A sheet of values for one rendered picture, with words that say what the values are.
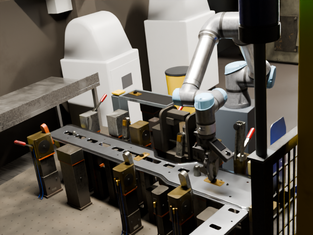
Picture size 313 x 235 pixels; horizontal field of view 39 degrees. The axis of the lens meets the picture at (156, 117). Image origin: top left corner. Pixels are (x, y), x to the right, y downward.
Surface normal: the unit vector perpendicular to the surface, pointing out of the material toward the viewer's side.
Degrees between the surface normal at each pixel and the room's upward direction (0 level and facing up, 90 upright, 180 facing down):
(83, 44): 90
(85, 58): 90
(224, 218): 0
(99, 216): 0
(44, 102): 90
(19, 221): 0
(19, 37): 90
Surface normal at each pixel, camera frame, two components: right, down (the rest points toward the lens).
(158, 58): -0.59, 0.36
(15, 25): 0.83, 0.12
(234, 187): -0.11, -0.92
